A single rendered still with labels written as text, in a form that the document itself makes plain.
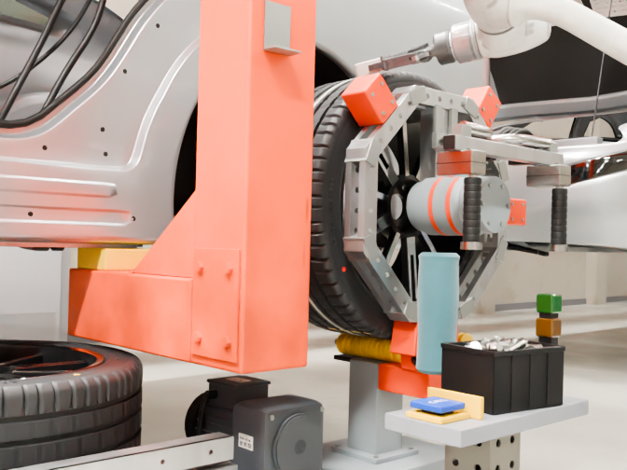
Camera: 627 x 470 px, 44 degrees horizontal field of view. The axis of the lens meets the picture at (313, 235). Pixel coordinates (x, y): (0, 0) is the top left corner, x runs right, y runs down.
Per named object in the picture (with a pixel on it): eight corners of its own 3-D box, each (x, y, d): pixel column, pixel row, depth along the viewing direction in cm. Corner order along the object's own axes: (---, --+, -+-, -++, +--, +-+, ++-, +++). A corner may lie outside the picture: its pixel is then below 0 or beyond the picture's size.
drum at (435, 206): (438, 236, 194) (440, 179, 194) (513, 237, 179) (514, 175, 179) (401, 234, 185) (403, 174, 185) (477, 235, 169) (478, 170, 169)
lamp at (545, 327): (545, 335, 166) (545, 316, 167) (562, 337, 164) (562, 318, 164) (535, 336, 164) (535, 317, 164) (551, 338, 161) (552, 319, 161)
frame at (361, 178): (485, 313, 208) (490, 109, 208) (506, 315, 203) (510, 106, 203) (340, 324, 171) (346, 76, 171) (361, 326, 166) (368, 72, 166)
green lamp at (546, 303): (545, 311, 167) (546, 293, 167) (562, 313, 164) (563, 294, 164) (535, 312, 164) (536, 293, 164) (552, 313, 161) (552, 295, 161)
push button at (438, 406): (434, 407, 143) (434, 395, 143) (465, 414, 138) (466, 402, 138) (409, 412, 139) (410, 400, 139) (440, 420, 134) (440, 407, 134)
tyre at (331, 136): (439, 127, 235) (276, 44, 191) (508, 119, 217) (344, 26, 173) (408, 346, 225) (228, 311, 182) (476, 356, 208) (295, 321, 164)
